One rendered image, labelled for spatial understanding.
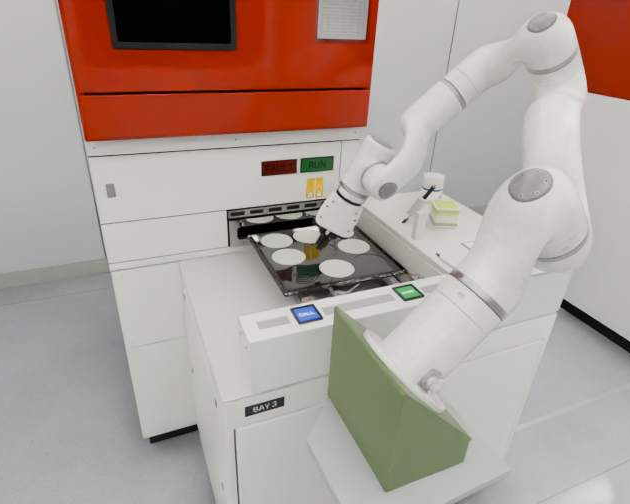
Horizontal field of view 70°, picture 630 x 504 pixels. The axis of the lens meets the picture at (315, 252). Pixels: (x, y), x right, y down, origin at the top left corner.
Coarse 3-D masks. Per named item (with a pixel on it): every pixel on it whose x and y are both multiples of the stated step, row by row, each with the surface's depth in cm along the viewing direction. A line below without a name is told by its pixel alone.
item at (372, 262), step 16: (256, 240) 141; (336, 240) 144; (368, 240) 145; (320, 256) 134; (336, 256) 135; (352, 256) 135; (368, 256) 136; (384, 256) 136; (288, 272) 125; (304, 272) 126; (320, 272) 126; (368, 272) 127; (384, 272) 128; (288, 288) 118
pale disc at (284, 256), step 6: (276, 252) 135; (282, 252) 135; (288, 252) 135; (294, 252) 136; (300, 252) 136; (276, 258) 132; (282, 258) 132; (288, 258) 132; (294, 258) 132; (300, 258) 133; (288, 264) 129
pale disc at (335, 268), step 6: (324, 264) 130; (330, 264) 130; (336, 264) 130; (342, 264) 131; (348, 264) 131; (324, 270) 127; (330, 270) 127; (336, 270) 127; (342, 270) 128; (348, 270) 128; (336, 276) 125; (342, 276) 125
